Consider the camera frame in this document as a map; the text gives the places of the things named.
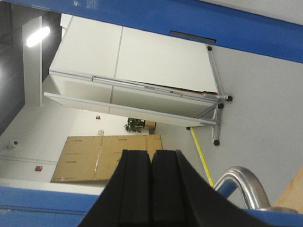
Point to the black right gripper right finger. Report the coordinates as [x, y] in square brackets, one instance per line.
[181, 198]

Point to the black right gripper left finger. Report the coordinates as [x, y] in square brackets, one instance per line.
[126, 199]

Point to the blue door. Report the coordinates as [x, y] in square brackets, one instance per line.
[259, 62]

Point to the large cardboard box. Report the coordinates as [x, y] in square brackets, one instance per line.
[95, 158]

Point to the white partition panel front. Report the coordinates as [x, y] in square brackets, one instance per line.
[126, 111]

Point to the white partition panel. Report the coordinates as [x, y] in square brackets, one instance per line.
[93, 48]
[126, 111]

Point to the green potted plant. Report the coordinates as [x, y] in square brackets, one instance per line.
[134, 125]

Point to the red fire alarm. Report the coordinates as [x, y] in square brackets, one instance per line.
[38, 168]

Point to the grey metal partition foot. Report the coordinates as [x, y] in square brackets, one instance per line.
[215, 111]

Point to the ceiling light strip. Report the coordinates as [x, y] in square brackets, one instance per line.
[37, 36]

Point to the silver door handle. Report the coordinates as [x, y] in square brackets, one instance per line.
[252, 191]

